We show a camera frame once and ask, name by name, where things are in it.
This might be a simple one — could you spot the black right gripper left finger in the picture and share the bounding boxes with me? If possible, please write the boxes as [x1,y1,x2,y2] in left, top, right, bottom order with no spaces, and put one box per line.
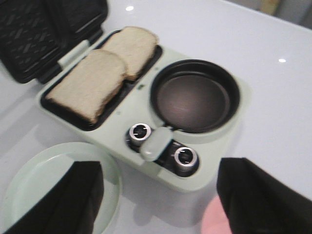
[6,161,104,234]

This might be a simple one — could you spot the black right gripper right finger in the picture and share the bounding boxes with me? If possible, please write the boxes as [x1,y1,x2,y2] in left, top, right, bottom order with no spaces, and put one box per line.
[216,158,312,234]

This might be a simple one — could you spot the pink plastic bowl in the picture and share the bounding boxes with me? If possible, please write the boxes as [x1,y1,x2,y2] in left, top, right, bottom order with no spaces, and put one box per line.
[201,195,232,234]

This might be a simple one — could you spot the bread slice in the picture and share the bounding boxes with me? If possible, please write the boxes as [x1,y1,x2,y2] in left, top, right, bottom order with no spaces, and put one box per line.
[101,26,158,81]
[46,49,127,123]

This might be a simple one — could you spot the breakfast maker hinged lid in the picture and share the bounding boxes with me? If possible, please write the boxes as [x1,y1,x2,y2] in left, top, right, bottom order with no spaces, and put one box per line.
[0,0,109,83]

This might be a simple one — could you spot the mint green breakfast maker base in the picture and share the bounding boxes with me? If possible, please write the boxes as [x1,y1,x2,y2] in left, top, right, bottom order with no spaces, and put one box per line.
[36,29,254,194]

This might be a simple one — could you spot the mint green round plate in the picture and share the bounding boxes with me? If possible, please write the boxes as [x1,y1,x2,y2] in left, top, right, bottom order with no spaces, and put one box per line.
[0,142,122,234]

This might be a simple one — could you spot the right silver control knob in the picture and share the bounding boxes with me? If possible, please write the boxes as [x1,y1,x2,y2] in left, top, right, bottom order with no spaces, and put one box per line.
[174,146,199,175]

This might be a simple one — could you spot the silver control knob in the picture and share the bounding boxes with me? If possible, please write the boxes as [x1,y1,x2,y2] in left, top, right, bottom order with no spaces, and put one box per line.
[174,146,199,175]
[128,123,153,147]

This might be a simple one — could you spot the left silver control knob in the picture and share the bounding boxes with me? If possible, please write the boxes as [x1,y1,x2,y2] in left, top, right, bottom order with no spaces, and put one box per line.
[128,123,153,147]

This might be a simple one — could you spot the black round frying pan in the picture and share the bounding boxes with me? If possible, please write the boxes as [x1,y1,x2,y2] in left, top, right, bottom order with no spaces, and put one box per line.
[139,59,241,162]

